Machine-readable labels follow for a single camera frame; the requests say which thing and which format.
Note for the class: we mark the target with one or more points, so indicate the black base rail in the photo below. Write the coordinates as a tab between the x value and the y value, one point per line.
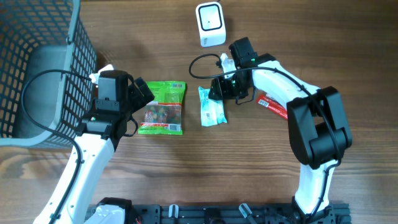
268	213

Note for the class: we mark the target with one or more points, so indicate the white barcode scanner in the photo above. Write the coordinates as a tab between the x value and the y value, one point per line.
211	25

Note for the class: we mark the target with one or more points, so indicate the teal snack packet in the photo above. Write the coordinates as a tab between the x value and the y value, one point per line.
212	111

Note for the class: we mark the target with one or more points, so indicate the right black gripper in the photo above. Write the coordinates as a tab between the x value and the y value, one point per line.
221	87

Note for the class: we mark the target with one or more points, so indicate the red stick sachet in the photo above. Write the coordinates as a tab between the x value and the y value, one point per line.
271	104

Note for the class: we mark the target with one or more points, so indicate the green candy bag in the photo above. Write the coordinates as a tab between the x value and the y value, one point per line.
163	115

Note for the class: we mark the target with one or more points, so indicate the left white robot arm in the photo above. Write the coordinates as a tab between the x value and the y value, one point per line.
97	136

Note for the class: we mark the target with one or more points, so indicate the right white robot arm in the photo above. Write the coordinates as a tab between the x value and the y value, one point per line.
319	132

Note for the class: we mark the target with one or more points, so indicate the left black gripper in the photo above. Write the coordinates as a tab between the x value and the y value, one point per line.
137	94

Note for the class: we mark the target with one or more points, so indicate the grey plastic mesh basket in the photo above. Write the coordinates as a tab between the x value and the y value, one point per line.
46	57

